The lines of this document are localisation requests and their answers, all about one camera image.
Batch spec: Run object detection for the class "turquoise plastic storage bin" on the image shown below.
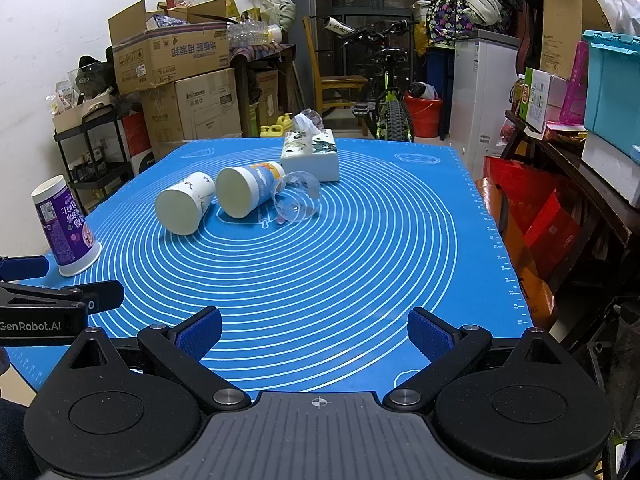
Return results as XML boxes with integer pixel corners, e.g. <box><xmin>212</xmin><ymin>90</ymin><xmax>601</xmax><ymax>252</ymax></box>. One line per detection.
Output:
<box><xmin>582</xmin><ymin>30</ymin><xmax>640</xmax><ymax>162</ymax></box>

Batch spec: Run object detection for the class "pink plastic folder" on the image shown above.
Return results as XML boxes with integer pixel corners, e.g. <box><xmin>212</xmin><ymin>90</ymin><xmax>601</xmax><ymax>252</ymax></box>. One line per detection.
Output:
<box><xmin>560</xmin><ymin>40</ymin><xmax>589</xmax><ymax>125</ymax></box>

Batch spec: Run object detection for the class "white plastic bag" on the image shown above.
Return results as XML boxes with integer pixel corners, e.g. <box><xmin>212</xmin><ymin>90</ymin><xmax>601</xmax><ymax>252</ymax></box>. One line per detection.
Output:
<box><xmin>597</xmin><ymin>0</ymin><xmax>640</xmax><ymax>36</ymax></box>

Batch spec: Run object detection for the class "white blue yellow paper cup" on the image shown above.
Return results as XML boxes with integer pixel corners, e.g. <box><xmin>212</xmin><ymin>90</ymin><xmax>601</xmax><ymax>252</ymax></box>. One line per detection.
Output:
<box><xmin>215</xmin><ymin>162</ymin><xmax>285</xmax><ymax>219</ymax></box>

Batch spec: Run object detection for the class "yellow oil jug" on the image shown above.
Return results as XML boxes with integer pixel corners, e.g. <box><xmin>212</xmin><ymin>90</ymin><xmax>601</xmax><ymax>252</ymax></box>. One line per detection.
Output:
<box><xmin>260</xmin><ymin>113</ymin><xmax>293</xmax><ymax>138</ymax></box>

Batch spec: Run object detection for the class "red paper bag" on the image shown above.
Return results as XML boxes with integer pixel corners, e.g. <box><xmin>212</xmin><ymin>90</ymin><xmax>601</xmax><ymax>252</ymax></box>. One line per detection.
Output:
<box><xmin>484</xmin><ymin>157</ymin><xmax>582</xmax><ymax>278</ymax></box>

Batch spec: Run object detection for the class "lower cardboard box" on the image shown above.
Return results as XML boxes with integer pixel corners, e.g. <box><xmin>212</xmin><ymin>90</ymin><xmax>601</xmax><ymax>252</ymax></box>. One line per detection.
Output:
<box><xmin>140</xmin><ymin>68</ymin><xmax>242</xmax><ymax>162</ymax></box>

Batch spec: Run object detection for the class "black metal shelf rack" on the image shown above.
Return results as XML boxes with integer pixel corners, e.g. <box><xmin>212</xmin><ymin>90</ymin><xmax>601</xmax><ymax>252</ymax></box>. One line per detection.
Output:
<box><xmin>53</xmin><ymin>104</ymin><xmax>134</xmax><ymax>214</ymax></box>

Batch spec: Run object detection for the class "red plastic bucket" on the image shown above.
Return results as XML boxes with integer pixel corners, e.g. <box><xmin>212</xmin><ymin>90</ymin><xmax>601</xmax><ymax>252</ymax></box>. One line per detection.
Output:
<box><xmin>404</xmin><ymin>94</ymin><xmax>442</xmax><ymax>138</ymax></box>

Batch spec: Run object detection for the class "black green bicycle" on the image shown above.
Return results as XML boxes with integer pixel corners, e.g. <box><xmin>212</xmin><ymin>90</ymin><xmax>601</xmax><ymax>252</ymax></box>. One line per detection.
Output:
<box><xmin>317</xmin><ymin>16</ymin><xmax>439</xmax><ymax>142</ymax></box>

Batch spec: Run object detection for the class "white floral tissue box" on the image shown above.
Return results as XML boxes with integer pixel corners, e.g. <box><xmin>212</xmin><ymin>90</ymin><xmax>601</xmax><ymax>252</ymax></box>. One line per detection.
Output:
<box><xmin>280</xmin><ymin>113</ymin><xmax>340</xmax><ymax>183</ymax></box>

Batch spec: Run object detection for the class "clear plastic cup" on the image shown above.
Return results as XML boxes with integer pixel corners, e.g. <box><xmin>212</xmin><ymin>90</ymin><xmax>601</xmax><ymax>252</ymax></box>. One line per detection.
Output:
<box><xmin>271</xmin><ymin>171</ymin><xmax>321</xmax><ymax>224</ymax></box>

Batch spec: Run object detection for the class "tall brown cardboard box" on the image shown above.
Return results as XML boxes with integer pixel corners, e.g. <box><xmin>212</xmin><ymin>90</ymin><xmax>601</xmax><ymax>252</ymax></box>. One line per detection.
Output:
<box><xmin>539</xmin><ymin>0</ymin><xmax>611</xmax><ymax>79</ymax></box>

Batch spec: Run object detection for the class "large open cardboard box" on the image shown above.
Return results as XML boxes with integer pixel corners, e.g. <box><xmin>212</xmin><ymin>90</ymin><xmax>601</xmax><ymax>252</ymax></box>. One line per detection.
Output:
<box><xmin>108</xmin><ymin>0</ymin><xmax>229</xmax><ymax>94</ymax></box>

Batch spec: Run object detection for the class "wooden chair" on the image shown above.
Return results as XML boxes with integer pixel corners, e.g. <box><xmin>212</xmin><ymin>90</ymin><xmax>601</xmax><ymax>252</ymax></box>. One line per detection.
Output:
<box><xmin>302</xmin><ymin>16</ymin><xmax>367</xmax><ymax>116</ymax></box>

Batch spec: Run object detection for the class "purple paper cup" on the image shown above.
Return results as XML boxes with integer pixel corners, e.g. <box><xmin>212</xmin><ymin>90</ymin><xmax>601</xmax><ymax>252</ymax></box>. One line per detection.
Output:
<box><xmin>32</xmin><ymin>174</ymin><xmax>102</xmax><ymax>278</ymax></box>

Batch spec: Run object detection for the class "floral patterned bag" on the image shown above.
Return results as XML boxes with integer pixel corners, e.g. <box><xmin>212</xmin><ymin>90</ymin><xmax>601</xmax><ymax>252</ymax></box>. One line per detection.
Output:
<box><xmin>425</xmin><ymin>0</ymin><xmax>475</xmax><ymax>47</ymax></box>

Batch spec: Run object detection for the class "blue silicone baking mat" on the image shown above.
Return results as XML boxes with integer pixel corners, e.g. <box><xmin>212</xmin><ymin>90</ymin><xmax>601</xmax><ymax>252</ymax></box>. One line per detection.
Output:
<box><xmin>8</xmin><ymin>136</ymin><xmax>534</xmax><ymax>401</ymax></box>

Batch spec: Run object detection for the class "white paper cup ink print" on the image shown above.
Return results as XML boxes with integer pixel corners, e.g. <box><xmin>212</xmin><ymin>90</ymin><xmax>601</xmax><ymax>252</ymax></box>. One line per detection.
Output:
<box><xmin>155</xmin><ymin>172</ymin><xmax>216</xmax><ymax>235</ymax></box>

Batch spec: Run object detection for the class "dark wooden side table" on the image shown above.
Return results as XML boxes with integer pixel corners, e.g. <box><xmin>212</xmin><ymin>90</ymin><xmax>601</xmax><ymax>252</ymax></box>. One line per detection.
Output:
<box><xmin>499</xmin><ymin>109</ymin><xmax>640</xmax><ymax>281</ymax></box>

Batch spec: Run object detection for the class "green white product box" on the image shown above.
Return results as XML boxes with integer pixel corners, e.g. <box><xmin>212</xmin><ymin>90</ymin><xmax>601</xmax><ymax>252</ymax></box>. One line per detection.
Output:
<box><xmin>518</xmin><ymin>67</ymin><xmax>552</xmax><ymax>132</ymax></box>

